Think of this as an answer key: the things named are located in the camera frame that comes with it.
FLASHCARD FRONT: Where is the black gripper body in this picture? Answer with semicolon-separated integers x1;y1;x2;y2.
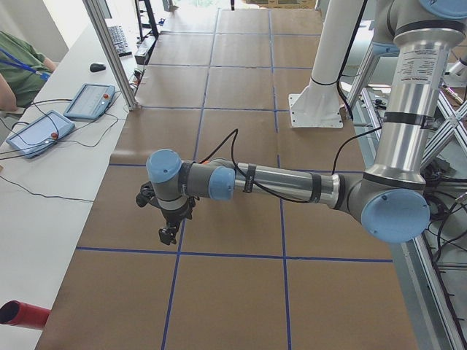
161;204;193;227

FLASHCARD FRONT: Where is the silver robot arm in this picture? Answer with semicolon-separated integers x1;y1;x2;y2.
136;1;466;245

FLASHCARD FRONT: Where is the brown paper mat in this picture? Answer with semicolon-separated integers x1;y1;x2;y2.
37;9;417;349

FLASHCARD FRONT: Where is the far teach pendant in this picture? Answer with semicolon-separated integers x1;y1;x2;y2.
63;84;115;120

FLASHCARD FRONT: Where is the teach pendant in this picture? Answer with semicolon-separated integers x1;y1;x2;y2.
6;110;75;158
63;84;115;120

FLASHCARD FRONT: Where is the near teach pendant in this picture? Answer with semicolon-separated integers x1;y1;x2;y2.
6;110;75;158

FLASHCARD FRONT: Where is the black computer mouse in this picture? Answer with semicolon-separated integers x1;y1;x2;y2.
89;63;106;73

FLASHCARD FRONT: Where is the red tube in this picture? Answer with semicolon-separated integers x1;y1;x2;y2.
1;300;50;330

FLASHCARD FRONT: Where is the black keyboard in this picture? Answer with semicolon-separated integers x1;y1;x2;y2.
107;26;132;57

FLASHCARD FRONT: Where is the person in green shirt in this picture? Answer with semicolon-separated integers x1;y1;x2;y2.
1;31;57;112

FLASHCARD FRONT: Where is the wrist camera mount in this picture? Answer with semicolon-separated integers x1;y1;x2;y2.
135;182;159;208

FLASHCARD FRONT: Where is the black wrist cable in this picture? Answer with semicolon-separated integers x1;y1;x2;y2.
196;128;384;203

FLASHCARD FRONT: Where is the white pedestal column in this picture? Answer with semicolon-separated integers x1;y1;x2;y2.
288;0;366;128

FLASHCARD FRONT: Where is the aluminium frame post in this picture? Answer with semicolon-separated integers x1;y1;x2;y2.
82;0;139;111

